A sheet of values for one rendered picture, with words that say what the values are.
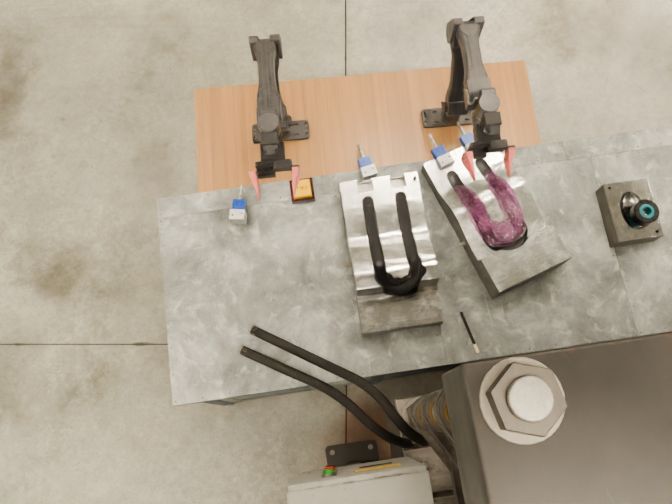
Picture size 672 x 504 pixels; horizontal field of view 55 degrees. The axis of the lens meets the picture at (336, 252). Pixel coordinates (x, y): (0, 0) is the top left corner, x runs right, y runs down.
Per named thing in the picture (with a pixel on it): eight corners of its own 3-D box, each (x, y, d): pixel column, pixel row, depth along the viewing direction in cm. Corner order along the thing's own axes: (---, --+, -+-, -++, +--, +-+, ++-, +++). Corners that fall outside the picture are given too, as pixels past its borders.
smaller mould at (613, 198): (595, 191, 221) (602, 184, 215) (638, 185, 222) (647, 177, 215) (609, 247, 216) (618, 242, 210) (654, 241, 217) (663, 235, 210)
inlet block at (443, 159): (421, 141, 224) (423, 134, 219) (434, 135, 225) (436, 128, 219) (439, 173, 221) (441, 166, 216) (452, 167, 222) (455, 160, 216)
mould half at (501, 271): (421, 170, 224) (424, 157, 214) (487, 140, 227) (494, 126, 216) (491, 299, 212) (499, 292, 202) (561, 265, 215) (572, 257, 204)
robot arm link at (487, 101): (508, 110, 175) (501, 70, 178) (476, 112, 175) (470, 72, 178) (498, 128, 186) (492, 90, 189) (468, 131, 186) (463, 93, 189)
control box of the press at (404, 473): (315, 448, 278) (283, 471, 136) (386, 437, 279) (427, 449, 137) (322, 502, 272) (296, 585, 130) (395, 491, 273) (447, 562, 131)
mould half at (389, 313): (339, 192, 223) (338, 177, 210) (414, 181, 223) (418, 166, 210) (362, 336, 210) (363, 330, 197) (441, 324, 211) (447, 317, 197)
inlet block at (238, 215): (235, 187, 224) (232, 181, 219) (249, 188, 224) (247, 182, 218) (231, 223, 220) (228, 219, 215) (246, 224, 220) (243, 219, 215)
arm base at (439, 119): (484, 113, 221) (481, 94, 223) (425, 118, 221) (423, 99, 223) (479, 123, 229) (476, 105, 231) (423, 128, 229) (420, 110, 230)
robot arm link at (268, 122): (286, 130, 175) (283, 89, 177) (254, 132, 174) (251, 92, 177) (289, 147, 186) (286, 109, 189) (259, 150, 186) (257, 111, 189)
